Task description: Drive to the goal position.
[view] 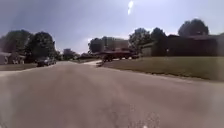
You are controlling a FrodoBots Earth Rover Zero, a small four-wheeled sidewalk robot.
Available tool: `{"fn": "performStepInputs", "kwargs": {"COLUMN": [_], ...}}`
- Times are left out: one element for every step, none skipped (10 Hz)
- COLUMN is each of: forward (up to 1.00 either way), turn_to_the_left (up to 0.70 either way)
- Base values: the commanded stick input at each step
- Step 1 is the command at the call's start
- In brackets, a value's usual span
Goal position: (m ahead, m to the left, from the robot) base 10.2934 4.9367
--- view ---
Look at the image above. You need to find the large dark tree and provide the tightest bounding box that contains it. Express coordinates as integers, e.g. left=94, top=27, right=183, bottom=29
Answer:
left=0, top=29, right=34, bottom=54
left=24, top=31, right=57, bottom=64

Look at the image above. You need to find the grey asphalt road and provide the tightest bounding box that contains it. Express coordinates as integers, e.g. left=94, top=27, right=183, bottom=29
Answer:
left=0, top=60, right=224, bottom=128

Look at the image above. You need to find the dark parked car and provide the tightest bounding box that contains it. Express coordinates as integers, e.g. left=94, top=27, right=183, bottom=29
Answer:
left=36, top=56, right=58, bottom=68

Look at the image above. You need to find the dark tree behind house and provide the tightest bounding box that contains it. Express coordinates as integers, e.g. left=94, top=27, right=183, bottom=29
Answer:
left=177, top=18, right=210, bottom=37

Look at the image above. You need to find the grass verge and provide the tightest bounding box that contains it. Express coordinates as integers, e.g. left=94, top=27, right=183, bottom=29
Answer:
left=0, top=62, right=39, bottom=72

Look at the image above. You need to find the dark low house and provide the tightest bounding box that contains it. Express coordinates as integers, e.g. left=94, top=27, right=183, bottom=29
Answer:
left=139, top=33, right=224, bottom=58

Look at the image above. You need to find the small grey house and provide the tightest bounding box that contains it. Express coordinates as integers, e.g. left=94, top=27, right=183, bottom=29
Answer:
left=0, top=51, right=26, bottom=66

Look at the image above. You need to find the grass lawn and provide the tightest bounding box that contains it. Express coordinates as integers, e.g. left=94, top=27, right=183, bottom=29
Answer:
left=101, top=55, right=224, bottom=82

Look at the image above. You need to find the red flatbed truck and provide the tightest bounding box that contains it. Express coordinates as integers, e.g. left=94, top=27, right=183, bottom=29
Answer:
left=94, top=48, right=141, bottom=63

